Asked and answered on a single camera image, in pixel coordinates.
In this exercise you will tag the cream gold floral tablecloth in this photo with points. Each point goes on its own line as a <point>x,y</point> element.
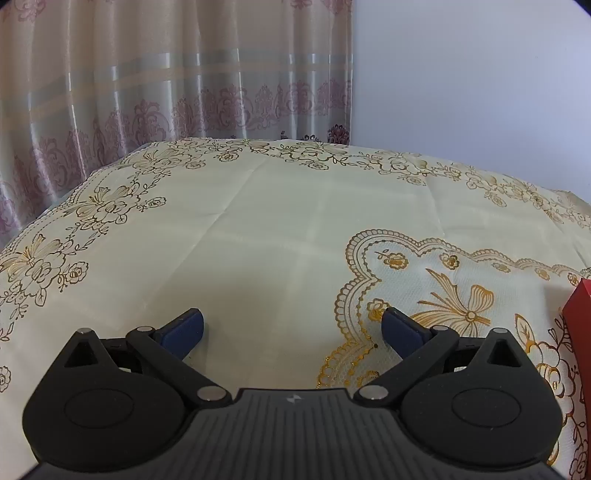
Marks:
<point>254,240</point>

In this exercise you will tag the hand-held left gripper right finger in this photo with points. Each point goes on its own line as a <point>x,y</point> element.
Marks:
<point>401,330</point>

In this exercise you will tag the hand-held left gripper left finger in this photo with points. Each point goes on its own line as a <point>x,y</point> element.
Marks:
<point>184,332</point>

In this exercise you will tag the red cardboard box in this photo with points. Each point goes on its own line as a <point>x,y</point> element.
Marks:
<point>582,314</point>

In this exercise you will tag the beige floral curtain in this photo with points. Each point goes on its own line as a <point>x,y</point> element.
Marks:
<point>138,69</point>

